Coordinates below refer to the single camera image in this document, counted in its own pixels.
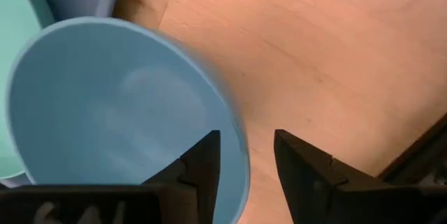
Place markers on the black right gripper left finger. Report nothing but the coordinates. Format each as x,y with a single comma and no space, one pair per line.
199,189

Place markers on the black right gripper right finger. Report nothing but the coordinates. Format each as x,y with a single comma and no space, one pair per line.
307,189

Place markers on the blue plastic bowl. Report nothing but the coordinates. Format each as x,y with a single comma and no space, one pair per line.
104,95

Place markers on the teal plastic plate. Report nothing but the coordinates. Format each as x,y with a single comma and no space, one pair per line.
14,60

